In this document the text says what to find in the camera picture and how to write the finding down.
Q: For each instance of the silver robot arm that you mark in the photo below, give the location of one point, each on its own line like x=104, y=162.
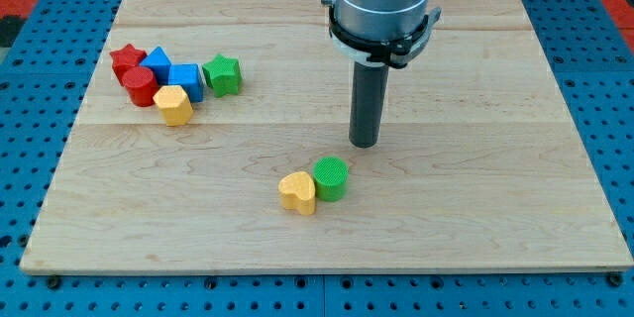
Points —
x=381, y=33

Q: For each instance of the green star block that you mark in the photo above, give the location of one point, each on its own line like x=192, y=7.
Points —
x=223, y=75

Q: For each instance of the red star block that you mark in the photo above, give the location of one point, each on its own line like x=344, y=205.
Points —
x=124, y=59

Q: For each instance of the green cylinder block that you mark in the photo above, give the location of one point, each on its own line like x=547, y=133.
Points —
x=330, y=177

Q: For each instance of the yellow heart block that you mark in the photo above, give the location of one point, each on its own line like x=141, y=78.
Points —
x=297, y=192

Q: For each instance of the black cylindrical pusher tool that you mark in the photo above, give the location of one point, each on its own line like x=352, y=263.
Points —
x=369, y=84

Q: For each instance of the blue cube block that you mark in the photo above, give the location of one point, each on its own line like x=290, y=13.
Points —
x=187, y=76

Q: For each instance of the yellow hexagon block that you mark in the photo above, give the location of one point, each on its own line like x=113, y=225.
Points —
x=174, y=105

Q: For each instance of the wooden board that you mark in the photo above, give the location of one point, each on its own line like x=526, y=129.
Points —
x=479, y=167

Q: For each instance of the blue triangle block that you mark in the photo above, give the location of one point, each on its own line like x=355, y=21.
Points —
x=159, y=63

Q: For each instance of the red cylinder block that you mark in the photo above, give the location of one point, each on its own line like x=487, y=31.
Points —
x=141, y=85

